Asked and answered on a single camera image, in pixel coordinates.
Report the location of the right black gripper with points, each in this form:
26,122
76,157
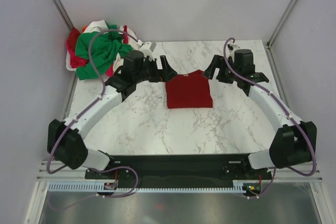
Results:
218,61

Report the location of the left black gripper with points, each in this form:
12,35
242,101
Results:
166,74

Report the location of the dark red t shirt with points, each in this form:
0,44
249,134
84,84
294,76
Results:
188,91

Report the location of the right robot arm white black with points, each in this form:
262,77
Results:
294,142

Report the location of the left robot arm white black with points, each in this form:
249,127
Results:
66,138

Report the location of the green t shirt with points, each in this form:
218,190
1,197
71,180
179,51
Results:
106,50

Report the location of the cream white t shirt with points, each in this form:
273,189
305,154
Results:
86,72

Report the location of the pink magenta t shirt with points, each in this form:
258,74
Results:
73,61

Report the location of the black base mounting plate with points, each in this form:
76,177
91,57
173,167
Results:
180,170

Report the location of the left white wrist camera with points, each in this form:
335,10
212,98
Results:
147,48

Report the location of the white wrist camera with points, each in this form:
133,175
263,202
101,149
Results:
231,50
147,48

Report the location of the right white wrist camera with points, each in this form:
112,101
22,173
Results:
231,50

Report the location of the right aluminium frame post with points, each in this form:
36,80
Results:
287,12

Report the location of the white slotted cable duct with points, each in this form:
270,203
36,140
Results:
104,187

